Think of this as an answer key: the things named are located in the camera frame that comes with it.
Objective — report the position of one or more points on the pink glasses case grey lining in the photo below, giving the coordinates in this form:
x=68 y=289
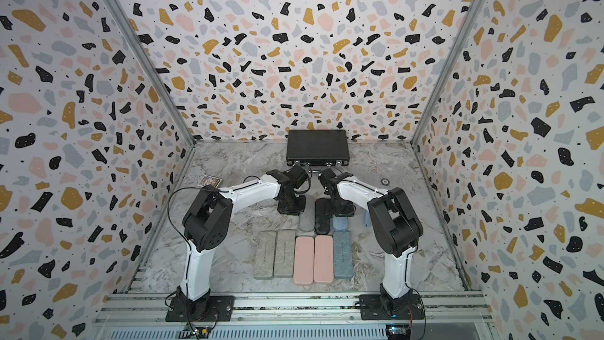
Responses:
x=304 y=260

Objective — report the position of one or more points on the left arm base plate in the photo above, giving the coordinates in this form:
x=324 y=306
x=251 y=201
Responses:
x=210 y=308

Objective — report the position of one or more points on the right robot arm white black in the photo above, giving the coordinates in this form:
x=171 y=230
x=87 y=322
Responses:
x=396 y=226

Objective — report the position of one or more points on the playing card box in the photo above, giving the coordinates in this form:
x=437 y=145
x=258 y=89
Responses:
x=212 y=181

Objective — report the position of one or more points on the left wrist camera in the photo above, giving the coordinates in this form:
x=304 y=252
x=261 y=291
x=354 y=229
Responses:
x=297 y=176

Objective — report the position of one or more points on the black ribbed briefcase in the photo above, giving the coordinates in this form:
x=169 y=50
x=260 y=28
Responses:
x=317 y=148

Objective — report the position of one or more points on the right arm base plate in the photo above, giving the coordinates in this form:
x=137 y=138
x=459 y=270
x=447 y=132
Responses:
x=383 y=307

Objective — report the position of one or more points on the aluminium front rail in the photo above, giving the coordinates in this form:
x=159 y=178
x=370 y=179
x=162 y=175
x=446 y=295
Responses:
x=433 y=315

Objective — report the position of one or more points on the grey case mint lining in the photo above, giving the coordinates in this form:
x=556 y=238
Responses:
x=342 y=255

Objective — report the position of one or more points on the mint green glasses case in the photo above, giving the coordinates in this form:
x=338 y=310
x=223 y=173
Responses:
x=284 y=254

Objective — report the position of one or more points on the black case beige lining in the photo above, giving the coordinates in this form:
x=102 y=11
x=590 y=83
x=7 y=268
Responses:
x=322 y=218

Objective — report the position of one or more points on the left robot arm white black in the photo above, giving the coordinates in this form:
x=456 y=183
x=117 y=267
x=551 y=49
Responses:
x=206 y=224

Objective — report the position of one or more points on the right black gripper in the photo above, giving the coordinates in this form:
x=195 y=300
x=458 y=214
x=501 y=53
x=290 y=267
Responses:
x=344 y=213

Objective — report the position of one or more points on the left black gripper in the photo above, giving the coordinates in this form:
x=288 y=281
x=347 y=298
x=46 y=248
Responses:
x=284 y=210

